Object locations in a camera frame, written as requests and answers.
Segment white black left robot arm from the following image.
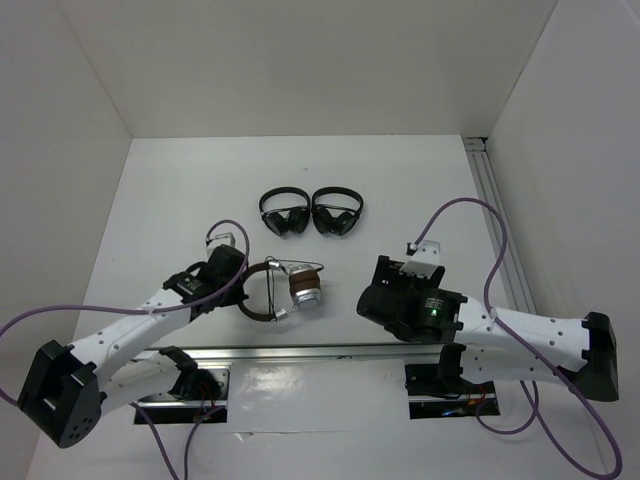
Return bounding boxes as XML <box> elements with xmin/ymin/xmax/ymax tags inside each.
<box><xmin>17</xmin><ymin>245</ymin><xmax>247</xmax><ymax>449</ymax></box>

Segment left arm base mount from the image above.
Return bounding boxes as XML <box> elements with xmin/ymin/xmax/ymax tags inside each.
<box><xmin>138</xmin><ymin>347</ymin><xmax>230</xmax><ymax>425</ymax></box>

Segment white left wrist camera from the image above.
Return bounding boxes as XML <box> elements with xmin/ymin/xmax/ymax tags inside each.
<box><xmin>205</xmin><ymin>232</ymin><xmax>236</xmax><ymax>256</ymax></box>

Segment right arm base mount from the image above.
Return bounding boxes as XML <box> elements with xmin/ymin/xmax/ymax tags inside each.
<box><xmin>405</xmin><ymin>364</ymin><xmax>500</xmax><ymax>420</ymax></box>

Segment black headphones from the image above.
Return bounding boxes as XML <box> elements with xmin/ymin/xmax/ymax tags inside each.
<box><xmin>258</xmin><ymin>186</ymin><xmax>311</xmax><ymax>237</ymax></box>
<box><xmin>311</xmin><ymin>186</ymin><xmax>365</xmax><ymax>236</ymax></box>

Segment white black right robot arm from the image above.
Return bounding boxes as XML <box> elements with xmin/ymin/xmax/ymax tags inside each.
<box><xmin>356</xmin><ymin>256</ymin><xmax>619</xmax><ymax>402</ymax></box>

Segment aluminium corner frame rail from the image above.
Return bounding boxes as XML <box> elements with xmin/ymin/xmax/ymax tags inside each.
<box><xmin>462</xmin><ymin>137</ymin><xmax>537</xmax><ymax>314</ymax></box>

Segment black headphones right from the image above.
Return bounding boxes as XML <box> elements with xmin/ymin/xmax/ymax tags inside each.
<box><xmin>311</xmin><ymin>186</ymin><xmax>365</xmax><ymax>236</ymax></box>

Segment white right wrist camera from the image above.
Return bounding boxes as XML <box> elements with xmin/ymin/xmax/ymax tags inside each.
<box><xmin>400</xmin><ymin>240</ymin><xmax>441</xmax><ymax>278</ymax></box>

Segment brown silver headphones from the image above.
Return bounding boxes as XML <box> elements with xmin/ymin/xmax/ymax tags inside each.
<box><xmin>238</xmin><ymin>257</ymin><xmax>325</xmax><ymax>323</ymax></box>

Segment black headphones left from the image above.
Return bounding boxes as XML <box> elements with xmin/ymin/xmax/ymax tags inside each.
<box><xmin>258</xmin><ymin>186</ymin><xmax>311</xmax><ymax>237</ymax></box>

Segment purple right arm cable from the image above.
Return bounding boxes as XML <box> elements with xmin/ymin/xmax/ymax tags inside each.
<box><xmin>407</xmin><ymin>197</ymin><xmax>624</xmax><ymax>476</ymax></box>

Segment aluminium table edge rail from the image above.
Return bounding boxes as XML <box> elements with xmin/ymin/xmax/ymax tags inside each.
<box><xmin>134</xmin><ymin>342</ymin><xmax>446</xmax><ymax>369</ymax></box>

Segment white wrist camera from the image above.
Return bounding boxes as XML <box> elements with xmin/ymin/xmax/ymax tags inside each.
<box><xmin>205</xmin><ymin>232</ymin><xmax>236</xmax><ymax>256</ymax></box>
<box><xmin>400</xmin><ymin>240</ymin><xmax>441</xmax><ymax>278</ymax></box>

